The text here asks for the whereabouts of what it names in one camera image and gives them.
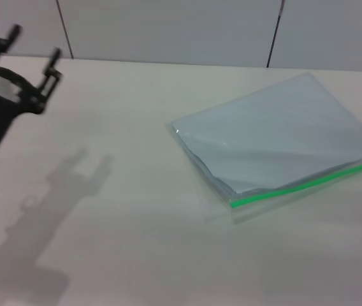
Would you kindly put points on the clear document bag green zipper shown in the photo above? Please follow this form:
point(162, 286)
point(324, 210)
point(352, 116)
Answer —
point(279, 134)

